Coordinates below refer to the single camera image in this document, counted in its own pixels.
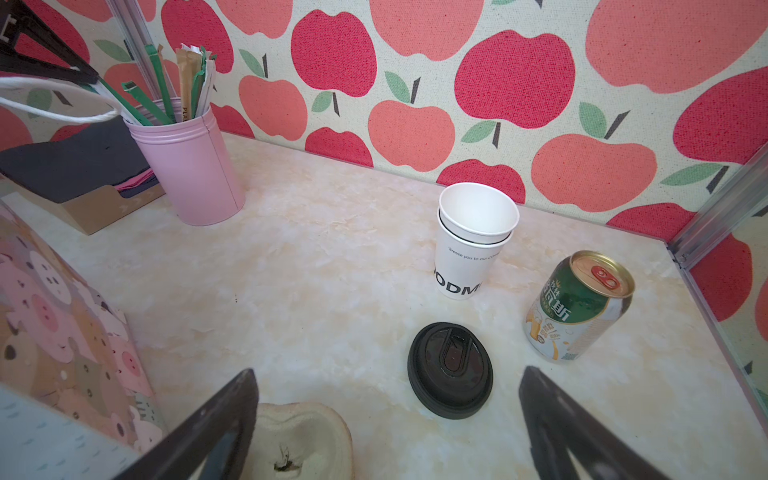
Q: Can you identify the white paper gift bag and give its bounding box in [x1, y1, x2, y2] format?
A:
[0, 76, 169, 480]

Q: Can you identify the green paper straw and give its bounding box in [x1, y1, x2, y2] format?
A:
[144, 44, 177, 123]

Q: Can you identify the cardboard cup carrier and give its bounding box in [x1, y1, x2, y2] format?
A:
[241, 402, 354, 479]

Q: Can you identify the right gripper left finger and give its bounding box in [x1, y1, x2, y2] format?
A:
[116, 368, 259, 479]

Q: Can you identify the green drink can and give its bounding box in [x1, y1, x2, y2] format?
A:
[524, 250, 635, 361]

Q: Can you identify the black napkin stack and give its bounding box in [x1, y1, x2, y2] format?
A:
[1, 118, 159, 204]

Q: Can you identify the right aluminium frame post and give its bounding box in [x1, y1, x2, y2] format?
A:
[668, 145, 767, 271]

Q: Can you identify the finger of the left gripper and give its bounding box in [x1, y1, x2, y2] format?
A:
[1, 0, 99, 84]

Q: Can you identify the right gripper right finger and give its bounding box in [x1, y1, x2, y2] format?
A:
[519, 366, 666, 479]

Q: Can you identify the brown wooden stirrer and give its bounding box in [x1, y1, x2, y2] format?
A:
[175, 48, 202, 121]

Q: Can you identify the aluminium frame post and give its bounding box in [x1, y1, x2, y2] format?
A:
[668, 145, 767, 271]
[106, 0, 161, 100]

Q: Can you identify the pink straw holder cup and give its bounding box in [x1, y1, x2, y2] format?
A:
[127, 108, 245, 226]

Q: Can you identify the left aluminium frame post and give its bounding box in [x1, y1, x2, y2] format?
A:
[106, 0, 161, 100]

